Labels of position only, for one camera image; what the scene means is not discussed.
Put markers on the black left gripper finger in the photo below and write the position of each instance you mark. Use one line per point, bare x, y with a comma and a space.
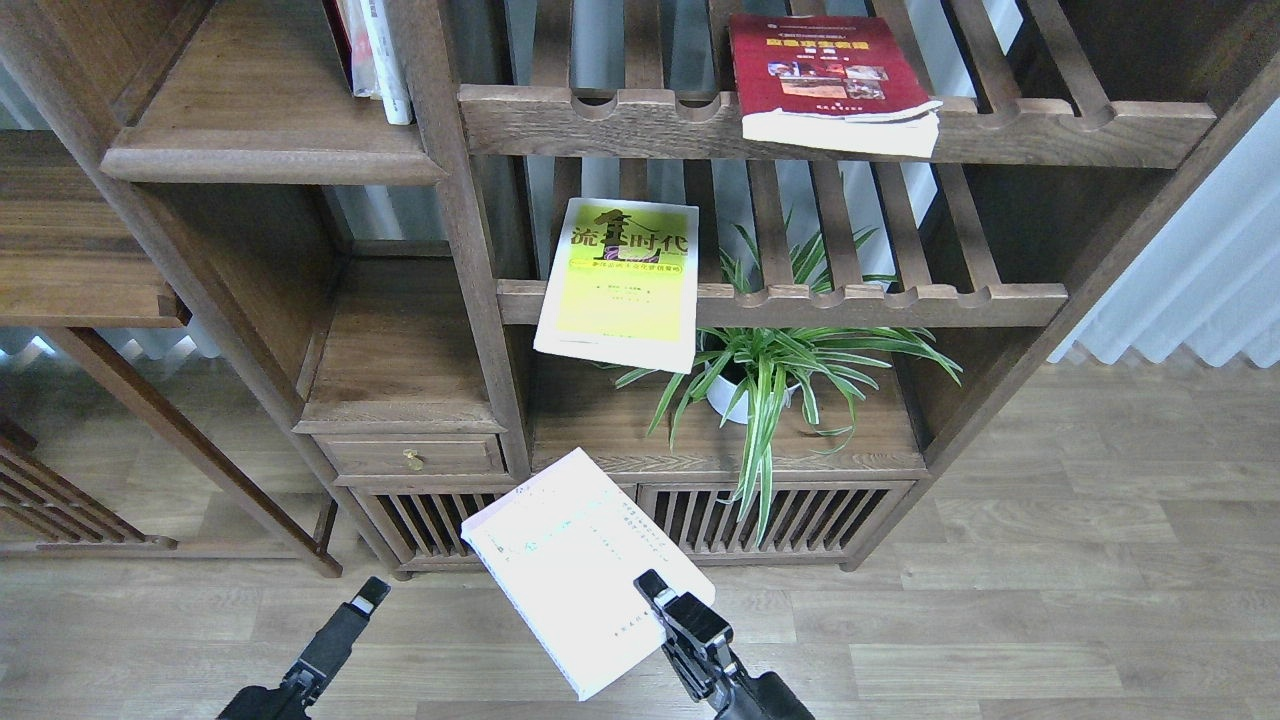
328, 651

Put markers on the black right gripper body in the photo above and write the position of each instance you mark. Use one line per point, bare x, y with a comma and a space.
760, 700

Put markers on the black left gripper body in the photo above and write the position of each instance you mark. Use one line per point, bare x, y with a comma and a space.
297, 691

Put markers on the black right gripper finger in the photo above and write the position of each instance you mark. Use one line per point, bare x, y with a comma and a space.
710, 673
696, 635

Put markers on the white lavender book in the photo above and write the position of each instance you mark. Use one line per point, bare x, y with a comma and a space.
566, 547

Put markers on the yellow green book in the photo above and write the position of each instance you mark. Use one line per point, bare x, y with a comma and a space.
623, 285

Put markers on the brass drawer knob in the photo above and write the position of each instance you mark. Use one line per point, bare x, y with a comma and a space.
413, 461

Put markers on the white plant pot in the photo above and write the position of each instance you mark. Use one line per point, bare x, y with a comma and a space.
729, 395

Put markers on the green spider plant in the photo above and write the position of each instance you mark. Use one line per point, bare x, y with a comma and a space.
771, 362

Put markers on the dark wooden bookshelf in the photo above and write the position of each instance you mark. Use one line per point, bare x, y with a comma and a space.
376, 286

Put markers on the wooden side furniture left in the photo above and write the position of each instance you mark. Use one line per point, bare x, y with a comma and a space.
71, 269

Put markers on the red paperback book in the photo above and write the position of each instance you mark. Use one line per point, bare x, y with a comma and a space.
835, 82

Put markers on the upright white book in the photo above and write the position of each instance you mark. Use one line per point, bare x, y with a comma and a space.
376, 69

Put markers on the white pleated curtain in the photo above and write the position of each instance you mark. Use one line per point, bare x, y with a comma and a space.
1209, 280

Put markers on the upright dark red book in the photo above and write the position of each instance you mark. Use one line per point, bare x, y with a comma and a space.
335, 13

